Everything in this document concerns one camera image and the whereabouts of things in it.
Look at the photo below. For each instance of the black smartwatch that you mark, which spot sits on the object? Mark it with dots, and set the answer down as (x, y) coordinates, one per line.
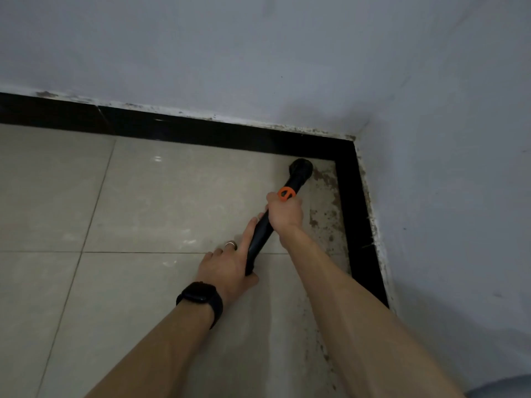
(201, 296)

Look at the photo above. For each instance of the person's right forearm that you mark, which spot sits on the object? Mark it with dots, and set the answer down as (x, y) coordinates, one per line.
(365, 327)

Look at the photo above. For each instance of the black baseboard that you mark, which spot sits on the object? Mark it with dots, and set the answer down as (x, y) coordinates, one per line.
(186, 130)

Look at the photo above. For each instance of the light grey trousers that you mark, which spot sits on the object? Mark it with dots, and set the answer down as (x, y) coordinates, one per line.
(504, 389)

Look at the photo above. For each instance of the person's right hand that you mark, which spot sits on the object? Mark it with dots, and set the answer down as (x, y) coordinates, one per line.
(286, 215)

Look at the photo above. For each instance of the person's left hand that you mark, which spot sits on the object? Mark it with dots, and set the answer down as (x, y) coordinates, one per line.
(226, 271)

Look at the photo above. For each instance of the person's left forearm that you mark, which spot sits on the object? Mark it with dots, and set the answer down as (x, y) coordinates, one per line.
(153, 356)

